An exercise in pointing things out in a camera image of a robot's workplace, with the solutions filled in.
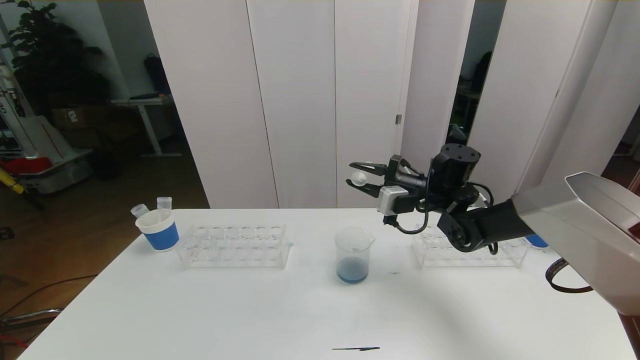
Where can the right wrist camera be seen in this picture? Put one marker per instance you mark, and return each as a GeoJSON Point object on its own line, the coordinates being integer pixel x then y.
{"type": "Point", "coordinates": [392, 200]}

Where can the grey metal bar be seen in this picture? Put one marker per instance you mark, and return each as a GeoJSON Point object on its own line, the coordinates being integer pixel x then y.
{"type": "Point", "coordinates": [35, 315]}

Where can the white partition panel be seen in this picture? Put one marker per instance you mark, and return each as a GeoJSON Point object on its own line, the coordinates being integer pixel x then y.
{"type": "Point", "coordinates": [610, 75]}
{"type": "Point", "coordinates": [525, 50]}
{"type": "Point", "coordinates": [430, 75]}

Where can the test tube with yellow pigment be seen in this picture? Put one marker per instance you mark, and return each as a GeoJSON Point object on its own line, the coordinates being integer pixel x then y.
{"type": "Point", "coordinates": [358, 179]}

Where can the yellow tool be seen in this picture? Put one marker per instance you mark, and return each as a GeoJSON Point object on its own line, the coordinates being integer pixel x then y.
{"type": "Point", "coordinates": [11, 184]}

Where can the clear glass beaker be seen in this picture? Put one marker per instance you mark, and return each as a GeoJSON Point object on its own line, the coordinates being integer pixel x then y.
{"type": "Point", "coordinates": [352, 272]}

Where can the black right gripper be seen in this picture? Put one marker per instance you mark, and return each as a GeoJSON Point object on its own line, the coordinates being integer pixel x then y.
{"type": "Point", "coordinates": [393, 171]}

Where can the white equipment base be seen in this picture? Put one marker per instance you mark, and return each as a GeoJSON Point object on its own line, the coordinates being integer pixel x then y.
{"type": "Point", "coordinates": [60, 176]}

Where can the white standing desk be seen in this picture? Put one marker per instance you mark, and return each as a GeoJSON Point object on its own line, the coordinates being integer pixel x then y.
{"type": "Point", "coordinates": [145, 102]}

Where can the clear acrylic test tube rack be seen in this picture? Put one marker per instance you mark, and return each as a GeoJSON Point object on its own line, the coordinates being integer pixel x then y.
{"type": "Point", "coordinates": [435, 255]}
{"type": "Point", "coordinates": [240, 247]}

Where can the black backpack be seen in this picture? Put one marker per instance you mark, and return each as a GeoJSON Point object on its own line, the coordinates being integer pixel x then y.
{"type": "Point", "coordinates": [157, 75]}

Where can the cardboard box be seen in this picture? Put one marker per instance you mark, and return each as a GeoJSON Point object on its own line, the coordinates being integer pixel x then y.
{"type": "Point", "coordinates": [75, 119]}

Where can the white three-panel folding screen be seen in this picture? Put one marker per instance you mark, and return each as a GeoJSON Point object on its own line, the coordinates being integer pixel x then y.
{"type": "Point", "coordinates": [295, 100]}

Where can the test tube with blue pigment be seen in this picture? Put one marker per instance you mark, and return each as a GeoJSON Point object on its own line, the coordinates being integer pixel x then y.
{"type": "Point", "coordinates": [140, 210]}

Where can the white leaning board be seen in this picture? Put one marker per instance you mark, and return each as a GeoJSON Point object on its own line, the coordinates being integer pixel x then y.
{"type": "Point", "coordinates": [42, 139]}

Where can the white paper cup blue sleeve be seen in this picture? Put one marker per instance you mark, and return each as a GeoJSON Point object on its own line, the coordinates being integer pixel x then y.
{"type": "Point", "coordinates": [160, 236]}
{"type": "Point", "coordinates": [537, 242]}

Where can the dark green potted plant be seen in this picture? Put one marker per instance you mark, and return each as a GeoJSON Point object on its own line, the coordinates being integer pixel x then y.
{"type": "Point", "coordinates": [50, 55]}

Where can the test tube with red pigment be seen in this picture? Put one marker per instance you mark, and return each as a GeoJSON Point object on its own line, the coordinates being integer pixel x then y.
{"type": "Point", "coordinates": [164, 203]}

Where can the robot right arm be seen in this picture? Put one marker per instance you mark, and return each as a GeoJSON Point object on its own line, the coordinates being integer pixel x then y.
{"type": "Point", "coordinates": [590, 215]}

